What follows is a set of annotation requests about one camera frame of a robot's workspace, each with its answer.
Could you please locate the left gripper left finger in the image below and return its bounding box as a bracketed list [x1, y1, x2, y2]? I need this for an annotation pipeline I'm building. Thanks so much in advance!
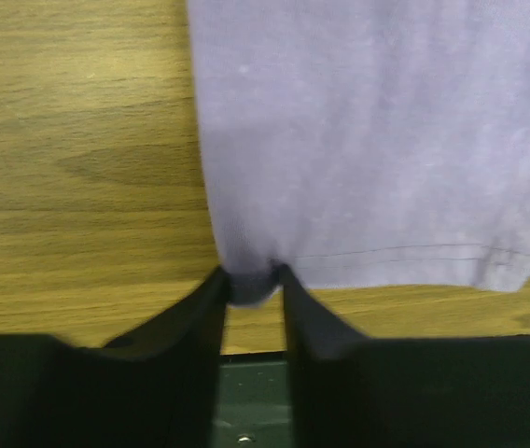
[59, 265, 232, 448]

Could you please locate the purple t shirt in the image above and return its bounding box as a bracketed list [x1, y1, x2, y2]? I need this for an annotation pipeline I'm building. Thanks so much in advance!
[187, 0, 530, 306]

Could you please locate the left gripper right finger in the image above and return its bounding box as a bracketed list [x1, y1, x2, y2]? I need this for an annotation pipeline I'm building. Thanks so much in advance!
[275, 263, 387, 448]

